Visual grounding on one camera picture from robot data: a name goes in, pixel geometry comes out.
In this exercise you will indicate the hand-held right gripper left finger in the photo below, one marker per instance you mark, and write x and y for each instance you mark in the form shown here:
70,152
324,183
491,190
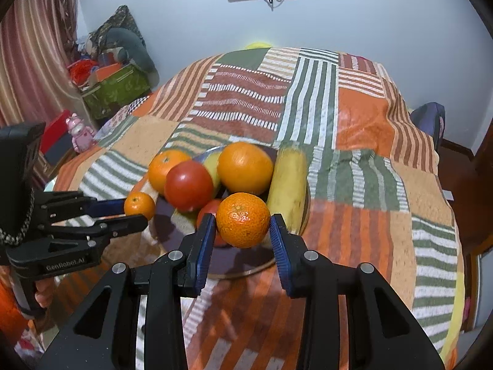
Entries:
204,254

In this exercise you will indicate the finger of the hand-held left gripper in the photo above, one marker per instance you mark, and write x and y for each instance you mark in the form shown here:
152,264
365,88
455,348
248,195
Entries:
108,208
123,225

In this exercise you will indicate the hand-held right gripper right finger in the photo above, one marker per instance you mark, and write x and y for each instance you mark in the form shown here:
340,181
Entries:
283,258

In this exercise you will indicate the small mandarin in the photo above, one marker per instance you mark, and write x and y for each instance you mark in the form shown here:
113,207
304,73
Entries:
139,205
242,219

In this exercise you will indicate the dark purple plate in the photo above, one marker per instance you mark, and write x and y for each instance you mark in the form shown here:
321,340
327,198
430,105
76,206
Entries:
238,261

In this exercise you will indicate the small red tomato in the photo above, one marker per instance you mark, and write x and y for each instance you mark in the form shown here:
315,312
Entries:
207,212

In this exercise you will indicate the large red tomato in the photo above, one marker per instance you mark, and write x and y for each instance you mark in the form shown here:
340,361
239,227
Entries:
188,190

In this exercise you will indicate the large orange with stem mark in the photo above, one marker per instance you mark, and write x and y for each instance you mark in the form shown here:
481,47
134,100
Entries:
165,167

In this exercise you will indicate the slim green sugarcane piece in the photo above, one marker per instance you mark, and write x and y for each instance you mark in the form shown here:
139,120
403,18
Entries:
213,165

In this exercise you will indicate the large smooth orange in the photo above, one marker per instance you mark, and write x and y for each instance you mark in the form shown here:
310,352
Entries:
244,167

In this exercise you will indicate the person's left hand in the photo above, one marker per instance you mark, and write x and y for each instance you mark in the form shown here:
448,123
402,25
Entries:
45,293

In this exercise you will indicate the dark blue box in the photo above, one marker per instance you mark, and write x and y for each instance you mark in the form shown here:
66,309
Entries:
59,150

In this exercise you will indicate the pink toy figure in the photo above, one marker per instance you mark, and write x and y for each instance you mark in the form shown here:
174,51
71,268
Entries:
80,133

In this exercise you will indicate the red box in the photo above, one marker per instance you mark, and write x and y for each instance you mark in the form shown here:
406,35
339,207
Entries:
56,127

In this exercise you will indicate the floral checkered quilt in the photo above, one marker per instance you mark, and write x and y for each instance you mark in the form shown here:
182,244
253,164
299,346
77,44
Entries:
131,108

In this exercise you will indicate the green storage box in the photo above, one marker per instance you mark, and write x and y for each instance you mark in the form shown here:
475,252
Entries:
115,92

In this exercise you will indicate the striped patchwork blanket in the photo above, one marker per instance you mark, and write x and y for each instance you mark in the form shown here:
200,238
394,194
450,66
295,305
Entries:
346,142

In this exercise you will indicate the orange box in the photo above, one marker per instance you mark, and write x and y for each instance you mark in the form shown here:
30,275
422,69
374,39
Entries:
108,71

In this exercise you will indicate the red bag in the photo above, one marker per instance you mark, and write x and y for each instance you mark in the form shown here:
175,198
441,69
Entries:
81,71

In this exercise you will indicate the grey plush pillow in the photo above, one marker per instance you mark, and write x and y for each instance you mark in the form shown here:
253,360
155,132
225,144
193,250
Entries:
136,52

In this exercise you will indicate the striped brown curtain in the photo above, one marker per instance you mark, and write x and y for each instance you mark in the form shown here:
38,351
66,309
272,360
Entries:
30,46

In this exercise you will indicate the dark patterned cushion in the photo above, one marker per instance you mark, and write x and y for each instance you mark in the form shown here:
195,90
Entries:
115,21

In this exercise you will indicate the dark blue bag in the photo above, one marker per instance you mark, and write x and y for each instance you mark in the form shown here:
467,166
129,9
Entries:
427,123

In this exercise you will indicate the yellow curved object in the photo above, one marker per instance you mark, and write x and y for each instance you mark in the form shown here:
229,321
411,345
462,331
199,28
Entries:
257,45

